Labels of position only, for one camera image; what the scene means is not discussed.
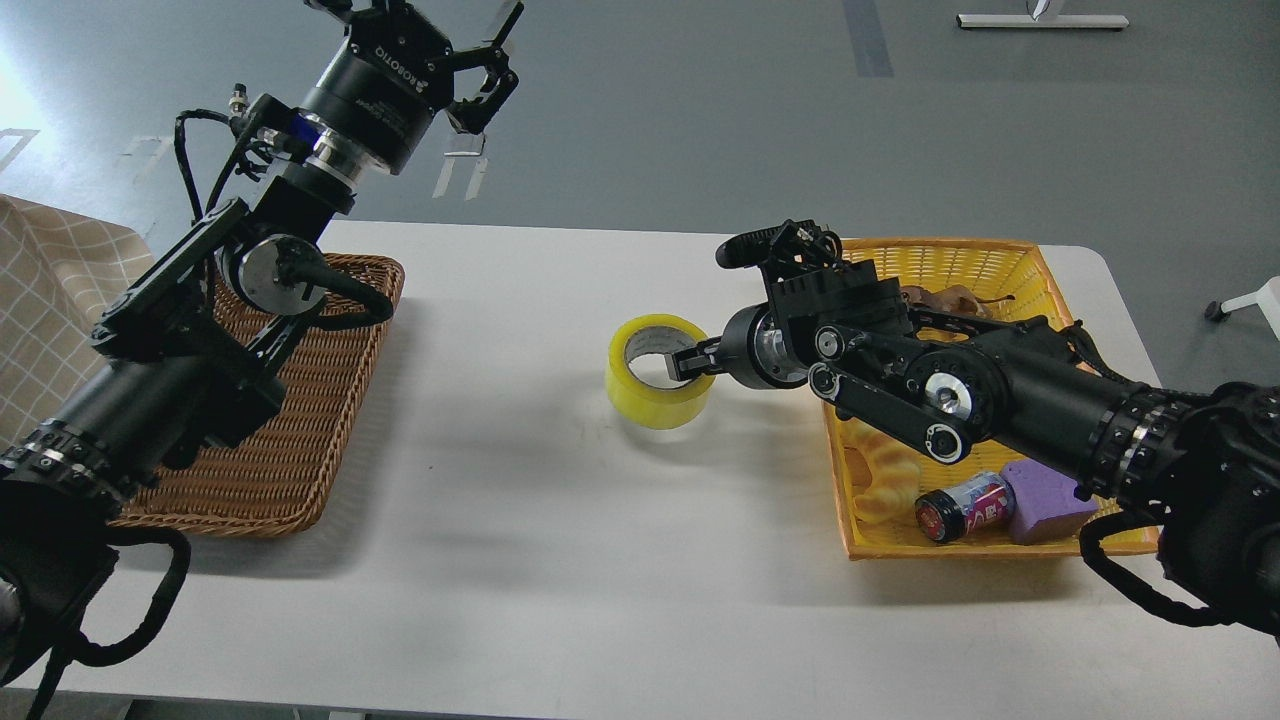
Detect yellow toy croissant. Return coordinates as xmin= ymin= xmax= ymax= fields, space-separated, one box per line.
xmin=846 ymin=420 xmax=922 ymax=524

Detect beige checkered cloth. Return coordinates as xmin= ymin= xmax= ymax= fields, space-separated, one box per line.
xmin=1 ymin=195 xmax=154 ymax=448

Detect white stand base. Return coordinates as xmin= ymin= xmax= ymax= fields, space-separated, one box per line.
xmin=955 ymin=1 xmax=1130 ymax=31

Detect yellow plastic basket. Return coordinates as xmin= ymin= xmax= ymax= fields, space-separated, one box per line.
xmin=823 ymin=237 xmax=1158 ymax=561

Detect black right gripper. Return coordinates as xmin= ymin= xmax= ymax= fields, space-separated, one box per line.
xmin=662 ymin=306 xmax=783 ymax=389

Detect yellow tape roll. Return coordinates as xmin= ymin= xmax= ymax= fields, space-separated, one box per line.
xmin=605 ymin=313 xmax=714 ymax=430

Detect brown wicker basket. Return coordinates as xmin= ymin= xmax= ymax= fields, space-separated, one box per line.
xmin=108 ymin=252 xmax=406 ymax=541

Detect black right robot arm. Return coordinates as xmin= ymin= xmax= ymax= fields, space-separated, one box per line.
xmin=666 ymin=220 xmax=1279 ymax=635

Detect purple foam block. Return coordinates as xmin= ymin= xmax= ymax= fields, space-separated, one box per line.
xmin=1000 ymin=459 xmax=1100 ymax=544

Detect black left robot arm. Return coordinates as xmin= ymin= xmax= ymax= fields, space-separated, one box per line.
xmin=3 ymin=1 xmax=525 ymax=719

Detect small red blue can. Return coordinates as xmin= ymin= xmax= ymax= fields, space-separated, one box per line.
xmin=914 ymin=471 xmax=1016 ymax=544

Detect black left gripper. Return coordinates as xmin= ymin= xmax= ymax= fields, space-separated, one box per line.
xmin=301 ymin=0 xmax=525 ymax=176

